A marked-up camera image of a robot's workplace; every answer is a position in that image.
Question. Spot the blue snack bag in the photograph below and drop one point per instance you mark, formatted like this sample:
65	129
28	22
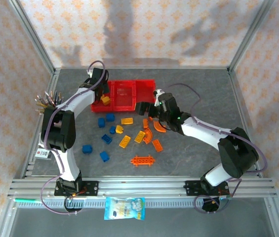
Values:
124	208

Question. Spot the thin aluminium rail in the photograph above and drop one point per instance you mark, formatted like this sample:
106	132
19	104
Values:
141	67

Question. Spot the green pen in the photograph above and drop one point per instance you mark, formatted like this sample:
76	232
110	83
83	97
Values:
25	199

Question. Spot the small printed card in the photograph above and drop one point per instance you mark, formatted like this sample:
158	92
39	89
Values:
42	154

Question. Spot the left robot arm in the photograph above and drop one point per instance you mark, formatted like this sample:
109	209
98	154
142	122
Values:
67	168

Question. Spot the blue flat lego brick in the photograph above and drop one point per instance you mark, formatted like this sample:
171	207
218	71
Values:
106	138

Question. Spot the bunch of pencils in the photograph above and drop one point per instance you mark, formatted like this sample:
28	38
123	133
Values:
52	100

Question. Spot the orange lego chassis piece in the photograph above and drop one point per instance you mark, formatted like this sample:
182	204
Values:
142	160

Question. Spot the aluminium side rail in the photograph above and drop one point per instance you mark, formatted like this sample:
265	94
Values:
239	103
51	84

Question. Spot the orange lego arch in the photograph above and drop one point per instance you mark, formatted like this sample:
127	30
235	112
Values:
157	128
147	135

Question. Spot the orange lego brick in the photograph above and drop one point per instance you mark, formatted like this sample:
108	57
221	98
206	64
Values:
145	123

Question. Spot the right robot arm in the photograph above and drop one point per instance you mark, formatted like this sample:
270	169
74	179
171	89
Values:
203	133

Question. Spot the yellow lego plate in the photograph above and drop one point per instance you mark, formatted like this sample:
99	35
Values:
139	136
127	121
125	141

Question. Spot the yellow lego brick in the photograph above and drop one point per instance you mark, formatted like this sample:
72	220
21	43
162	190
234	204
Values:
106	100
119	129

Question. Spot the aluminium frame post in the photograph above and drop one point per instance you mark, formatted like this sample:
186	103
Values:
249	37
33	37

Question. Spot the red plastic bin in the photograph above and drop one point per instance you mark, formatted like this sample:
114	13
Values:
124	98
144	89
97	108

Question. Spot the wide aluminium extrusion beam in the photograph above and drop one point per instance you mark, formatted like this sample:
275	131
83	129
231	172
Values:
141	187

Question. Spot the blue rounded lego brick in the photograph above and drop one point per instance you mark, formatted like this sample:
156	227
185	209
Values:
112	130

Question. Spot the orange lego plate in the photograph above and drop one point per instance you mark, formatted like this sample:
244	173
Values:
157	145

